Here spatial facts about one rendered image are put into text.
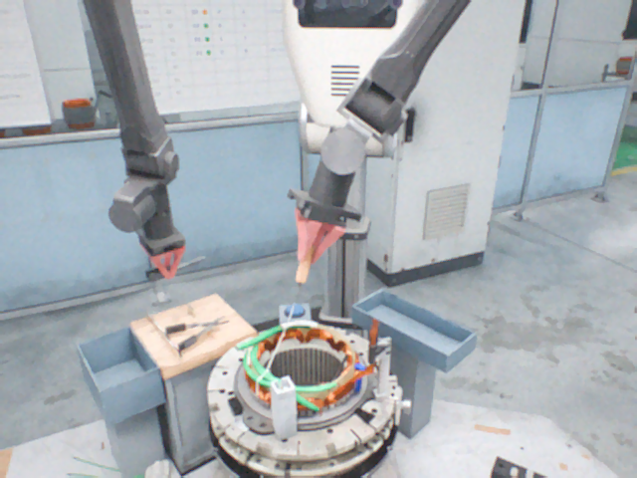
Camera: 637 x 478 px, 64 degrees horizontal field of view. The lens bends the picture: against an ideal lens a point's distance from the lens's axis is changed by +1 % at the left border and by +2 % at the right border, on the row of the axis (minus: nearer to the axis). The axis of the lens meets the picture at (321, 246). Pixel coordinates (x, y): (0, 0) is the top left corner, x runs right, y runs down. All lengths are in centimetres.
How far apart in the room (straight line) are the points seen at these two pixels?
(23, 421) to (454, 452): 199
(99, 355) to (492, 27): 269
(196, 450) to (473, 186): 262
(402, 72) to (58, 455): 107
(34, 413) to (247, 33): 214
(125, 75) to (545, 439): 113
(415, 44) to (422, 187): 248
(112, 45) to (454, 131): 256
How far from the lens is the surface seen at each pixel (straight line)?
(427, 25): 68
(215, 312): 114
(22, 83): 286
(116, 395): 101
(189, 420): 112
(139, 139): 90
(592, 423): 265
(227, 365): 93
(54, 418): 267
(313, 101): 111
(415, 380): 113
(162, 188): 97
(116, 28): 79
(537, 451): 130
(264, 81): 303
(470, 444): 127
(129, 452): 114
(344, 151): 64
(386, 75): 70
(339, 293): 131
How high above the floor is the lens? 168
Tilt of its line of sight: 26 degrees down
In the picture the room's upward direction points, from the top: straight up
